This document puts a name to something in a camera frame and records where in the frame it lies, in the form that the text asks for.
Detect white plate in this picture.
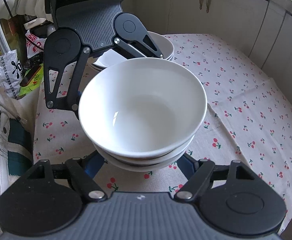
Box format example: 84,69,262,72
91,52,175,71

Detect white kitchen cabinets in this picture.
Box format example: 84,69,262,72
123,0,292,103

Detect cherry print tablecloth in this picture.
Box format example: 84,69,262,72
33,34,292,233

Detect white plate fruit print top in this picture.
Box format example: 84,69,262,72
95,31,175,68

